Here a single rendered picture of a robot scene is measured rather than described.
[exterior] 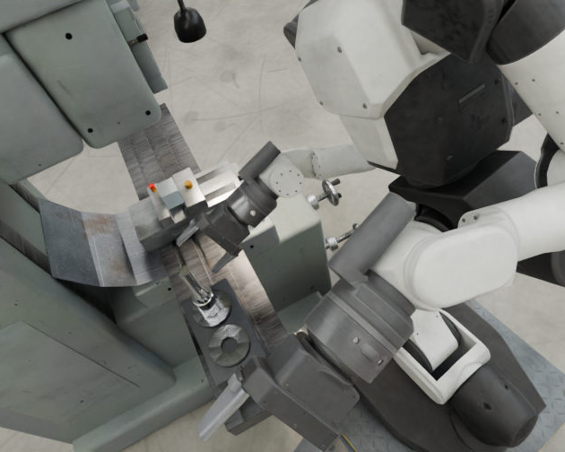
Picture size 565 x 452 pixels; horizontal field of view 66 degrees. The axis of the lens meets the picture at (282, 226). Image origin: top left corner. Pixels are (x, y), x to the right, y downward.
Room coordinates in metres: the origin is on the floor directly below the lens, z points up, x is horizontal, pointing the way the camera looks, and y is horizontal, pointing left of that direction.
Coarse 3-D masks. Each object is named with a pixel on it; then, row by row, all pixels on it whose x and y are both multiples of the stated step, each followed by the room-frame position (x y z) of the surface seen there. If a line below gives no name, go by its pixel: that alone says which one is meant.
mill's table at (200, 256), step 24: (168, 120) 1.38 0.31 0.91; (120, 144) 1.32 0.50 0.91; (144, 144) 1.28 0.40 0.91; (168, 144) 1.25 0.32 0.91; (144, 168) 1.18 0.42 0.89; (168, 168) 1.13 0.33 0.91; (192, 168) 1.10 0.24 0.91; (144, 192) 1.05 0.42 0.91; (192, 240) 0.80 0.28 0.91; (168, 264) 0.74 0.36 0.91; (192, 264) 0.71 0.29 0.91; (240, 264) 0.66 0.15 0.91; (240, 288) 0.60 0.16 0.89; (264, 312) 0.50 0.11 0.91; (192, 336) 0.49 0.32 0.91; (264, 336) 0.44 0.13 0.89; (240, 408) 0.28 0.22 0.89; (240, 432) 0.24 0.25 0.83
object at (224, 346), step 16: (224, 288) 0.50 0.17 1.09; (192, 304) 0.48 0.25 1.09; (224, 304) 0.45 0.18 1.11; (240, 304) 0.46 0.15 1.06; (192, 320) 0.44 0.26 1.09; (208, 320) 0.42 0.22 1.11; (224, 320) 0.42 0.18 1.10; (240, 320) 0.41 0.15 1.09; (208, 336) 0.39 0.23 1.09; (224, 336) 0.38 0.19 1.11; (240, 336) 0.37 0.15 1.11; (256, 336) 0.36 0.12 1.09; (208, 352) 0.36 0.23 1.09; (224, 352) 0.34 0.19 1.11; (240, 352) 0.33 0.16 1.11; (256, 352) 0.33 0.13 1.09; (224, 368) 0.32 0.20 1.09; (224, 384) 0.29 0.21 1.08
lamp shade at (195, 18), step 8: (192, 8) 1.03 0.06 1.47; (176, 16) 1.01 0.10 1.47; (184, 16) 1.00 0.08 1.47; (192, 16) 1.00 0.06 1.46; (200, 16) 1.02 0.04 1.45; (176, 24) 1.00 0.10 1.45; (184, 24) 0.99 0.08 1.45; (192, 24) 0.99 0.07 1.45; (200, 24) 1.00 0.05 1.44; (176, 32) 1.01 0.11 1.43; (184, 32) 0.99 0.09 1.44; (192, 32) 0.98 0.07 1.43; (200, 32) 0.99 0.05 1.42; (184, 40) 0.99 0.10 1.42; (192, 40) 0.98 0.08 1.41
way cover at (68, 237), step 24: (48, 216) 0.94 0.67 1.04; (72, 216) 0.98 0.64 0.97; (96, 216) 1.01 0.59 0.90; (120, 216) 1.03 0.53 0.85; (48, 240) 0.83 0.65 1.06; (72, 240) 0.86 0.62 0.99; (96, 240) 0.90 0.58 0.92; (120, 240) 0.91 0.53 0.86; (72, 264) 0.77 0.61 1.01; (96, 264) 0.80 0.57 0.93; (120, 264) 0.81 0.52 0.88; (144, 264) 0.81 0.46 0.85
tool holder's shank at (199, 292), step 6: (180, 270) 0.46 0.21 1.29; (186, 270) 0.45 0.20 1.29; (180, 276) 0.44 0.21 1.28; (186, 276) 0.44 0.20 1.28; (192, 276) 0.45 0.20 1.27; (186, 282) 0.44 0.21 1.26; (192, 282) 0.44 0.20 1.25; (198, 282) 0.45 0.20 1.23; (192, 288) 0.44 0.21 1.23; (198, 288) 0.44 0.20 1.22; (204, 288) 0.45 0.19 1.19; (198, 294) 0.44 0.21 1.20; (204, 294) 0.44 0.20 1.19
